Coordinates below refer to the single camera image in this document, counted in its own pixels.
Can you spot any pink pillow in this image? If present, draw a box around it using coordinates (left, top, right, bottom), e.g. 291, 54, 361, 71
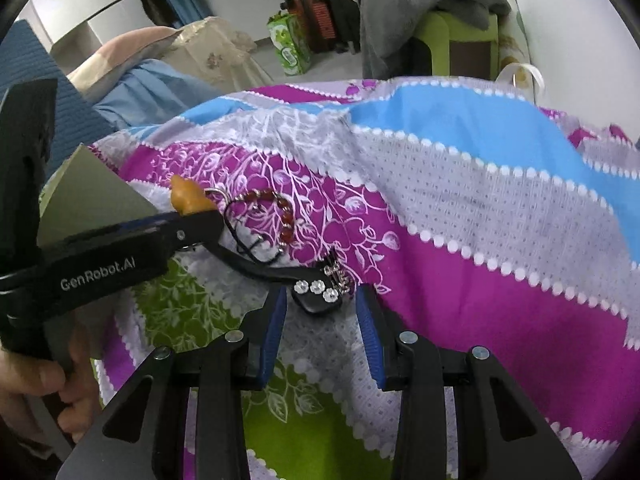
67, 27, 184, 106

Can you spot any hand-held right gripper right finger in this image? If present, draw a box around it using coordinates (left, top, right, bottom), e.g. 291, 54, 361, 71
355, 287, 583, 480

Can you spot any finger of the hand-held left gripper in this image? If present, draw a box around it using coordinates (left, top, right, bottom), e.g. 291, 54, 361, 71
159, 209, 224, 257

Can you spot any green shopping bag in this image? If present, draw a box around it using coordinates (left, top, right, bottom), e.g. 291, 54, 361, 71
266, 12, 314, 77

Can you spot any green plastic stool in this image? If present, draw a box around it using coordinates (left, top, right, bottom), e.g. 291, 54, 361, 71
412, 10, 501, 82

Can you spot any striped floral cloth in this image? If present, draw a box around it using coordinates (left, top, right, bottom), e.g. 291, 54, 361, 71
87, 77, 640, 480

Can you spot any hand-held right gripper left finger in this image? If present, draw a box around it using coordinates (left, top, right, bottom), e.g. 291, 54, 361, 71
55, 287, 289, 480

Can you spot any person's left hand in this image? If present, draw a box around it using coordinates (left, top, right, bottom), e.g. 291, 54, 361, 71
0, 327, 104, 442

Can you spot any red suitcase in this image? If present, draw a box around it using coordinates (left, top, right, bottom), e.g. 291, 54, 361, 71
292, 0, 336, 54

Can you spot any grey fleece blanket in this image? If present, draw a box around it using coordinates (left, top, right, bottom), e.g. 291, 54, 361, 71
360, 0, 514, 81

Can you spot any cream floral pillow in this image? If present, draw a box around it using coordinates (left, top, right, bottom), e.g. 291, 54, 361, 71
170, 17, 274, 92

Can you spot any black cord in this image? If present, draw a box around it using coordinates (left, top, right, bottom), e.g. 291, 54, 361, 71
222, 200, 287, 264

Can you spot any white ribbon handle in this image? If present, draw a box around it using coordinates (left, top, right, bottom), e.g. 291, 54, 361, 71
497, 62, 544, 102

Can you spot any blue sheet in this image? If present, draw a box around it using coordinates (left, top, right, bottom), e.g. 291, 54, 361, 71
92, 57, 227, 129

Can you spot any large blue textured chair back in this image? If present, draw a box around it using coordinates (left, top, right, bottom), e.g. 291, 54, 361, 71
0, 19, 111, 191

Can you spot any red bead bracelet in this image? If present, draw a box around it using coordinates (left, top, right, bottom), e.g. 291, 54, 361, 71
239, 189, 302, 252

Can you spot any black rhinestone hair clip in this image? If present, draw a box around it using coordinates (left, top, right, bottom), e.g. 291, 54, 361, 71
217, 240, 352, 317

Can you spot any grey-green cardboard box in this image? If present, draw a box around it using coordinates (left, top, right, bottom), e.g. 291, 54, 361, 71
37, 144, 157, 249

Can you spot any black suitcase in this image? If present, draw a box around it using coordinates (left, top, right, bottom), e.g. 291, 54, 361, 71
317, 0, 362, 56

